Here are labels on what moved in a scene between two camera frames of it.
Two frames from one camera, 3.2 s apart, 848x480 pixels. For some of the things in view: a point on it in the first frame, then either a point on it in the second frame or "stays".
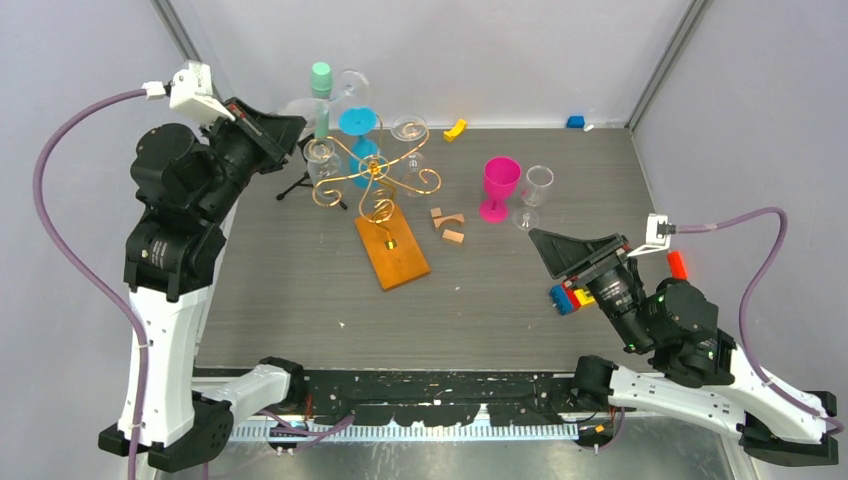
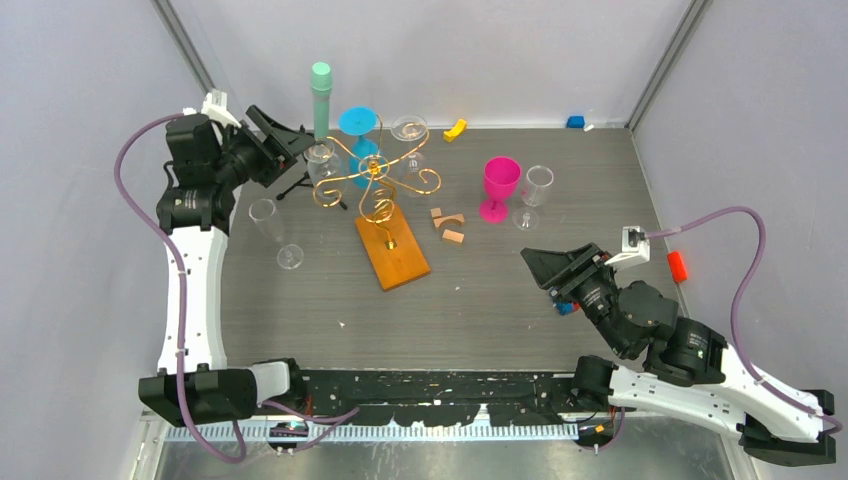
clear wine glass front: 538,178 stays
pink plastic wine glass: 501,177 stays
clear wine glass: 304,108 -> 264,213
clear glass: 322,159 stays
